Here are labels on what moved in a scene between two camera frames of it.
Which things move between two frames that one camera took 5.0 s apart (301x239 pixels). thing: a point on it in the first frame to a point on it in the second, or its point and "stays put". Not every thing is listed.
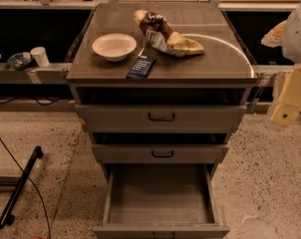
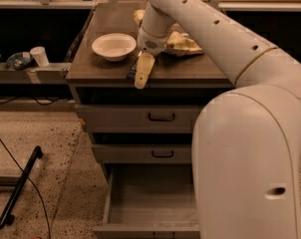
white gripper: [298, 39] to [152, 44]
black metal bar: [8, 214] stays put
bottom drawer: [160, 201] stays put
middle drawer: [156, 153] stays put
